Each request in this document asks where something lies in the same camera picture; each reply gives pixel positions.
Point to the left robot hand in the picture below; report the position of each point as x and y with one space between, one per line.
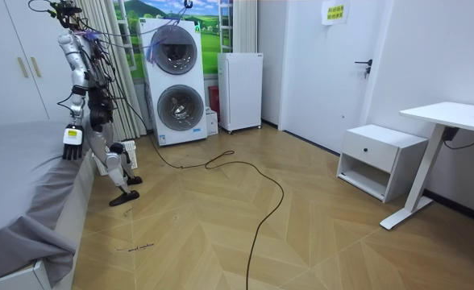
73 139

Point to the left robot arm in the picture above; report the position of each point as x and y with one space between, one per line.
76 60

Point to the robot body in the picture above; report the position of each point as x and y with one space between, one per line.
96 105

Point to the robot legs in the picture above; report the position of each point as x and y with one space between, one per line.
114 161

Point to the white plastic laundry basket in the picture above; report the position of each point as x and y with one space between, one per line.
131 155

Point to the beige pleated curtain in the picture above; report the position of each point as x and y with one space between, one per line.
128 104
245 24

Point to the grey bed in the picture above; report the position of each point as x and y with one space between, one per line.
11 181

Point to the white wardrobe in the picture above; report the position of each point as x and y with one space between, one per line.
11 60

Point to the white washing machine tower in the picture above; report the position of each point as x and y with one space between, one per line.
176 108

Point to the small white box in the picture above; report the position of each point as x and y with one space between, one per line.
211 123

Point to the red box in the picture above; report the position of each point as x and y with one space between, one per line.
213 100

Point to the white fridge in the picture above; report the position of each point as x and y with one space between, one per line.
240 92

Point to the white room door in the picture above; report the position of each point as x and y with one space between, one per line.
321 80

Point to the white yellow paper sign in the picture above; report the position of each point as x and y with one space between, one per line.
333 12

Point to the white nightstand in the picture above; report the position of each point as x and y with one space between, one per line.
382 153

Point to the black desk control box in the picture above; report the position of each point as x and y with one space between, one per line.
450 133

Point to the white desk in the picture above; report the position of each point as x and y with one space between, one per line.
454 114

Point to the landscape wall poster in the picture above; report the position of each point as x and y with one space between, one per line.
210 44

